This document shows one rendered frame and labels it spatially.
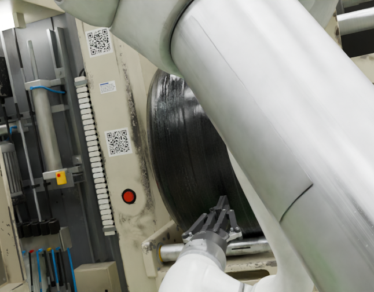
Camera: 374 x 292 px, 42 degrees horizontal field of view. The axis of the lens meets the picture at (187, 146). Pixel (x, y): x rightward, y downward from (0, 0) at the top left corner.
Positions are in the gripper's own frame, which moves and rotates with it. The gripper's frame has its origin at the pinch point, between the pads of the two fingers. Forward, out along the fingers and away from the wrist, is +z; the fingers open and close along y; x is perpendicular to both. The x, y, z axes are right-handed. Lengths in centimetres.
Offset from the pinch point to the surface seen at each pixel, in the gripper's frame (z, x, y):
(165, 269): 7.4, 19.3, 22.0
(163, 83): 14.5, -28.4, 10.8
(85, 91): 29, -29, 40
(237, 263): 6.6, 19.2, 2.0
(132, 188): 20.7, 0.3, 30.6
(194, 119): 6.9, -20.1, 3.0
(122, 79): 28.5, -29.8, 27.2
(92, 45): 31, -41, 34
